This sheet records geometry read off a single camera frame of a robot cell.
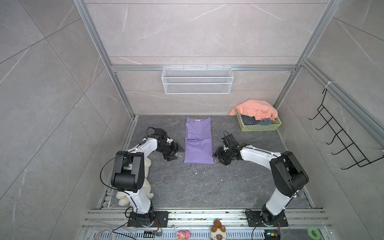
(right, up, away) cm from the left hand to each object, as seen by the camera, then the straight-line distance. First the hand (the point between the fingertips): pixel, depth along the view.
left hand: (181, 151), depth 91 cm
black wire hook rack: (+75, +2, -33) cm, 82 cm away
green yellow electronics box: (+46, -37, -20) cm, 62 cm away
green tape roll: (+66, -36, -20) cm, 78 cm away
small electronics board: (-13, -38, -18) cm, 44 cm away
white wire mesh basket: (+11, +47, +10) cm, 49 cm away
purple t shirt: (+11, +1, +6) cm, 13 cm away
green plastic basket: (+63, +15, +17) cm, 67 cm away
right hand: (+21, -4, +3) cm, 21 cm away
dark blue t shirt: (+52, +20, +23) cm, 60 cm away
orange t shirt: (+57, +28, +18) cm, 66 cm away
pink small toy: (+3, -35, -23) cm, 42 cm away
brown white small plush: (+20, -34, -22) cm, 45 cm away
